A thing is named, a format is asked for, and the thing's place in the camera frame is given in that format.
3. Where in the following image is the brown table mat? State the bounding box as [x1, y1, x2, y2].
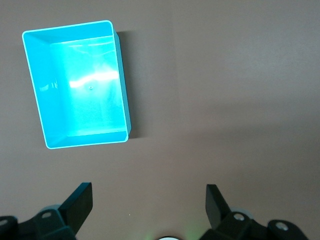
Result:
[0, 0, 320, 240]

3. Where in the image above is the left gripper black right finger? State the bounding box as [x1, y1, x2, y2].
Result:
[199, 184, 307, 240]

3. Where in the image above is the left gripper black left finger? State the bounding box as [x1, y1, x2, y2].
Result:
[0, 182, 94, 240]

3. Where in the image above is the teal plastic storage bin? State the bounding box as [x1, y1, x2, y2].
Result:
[21, 19, 133, 150]

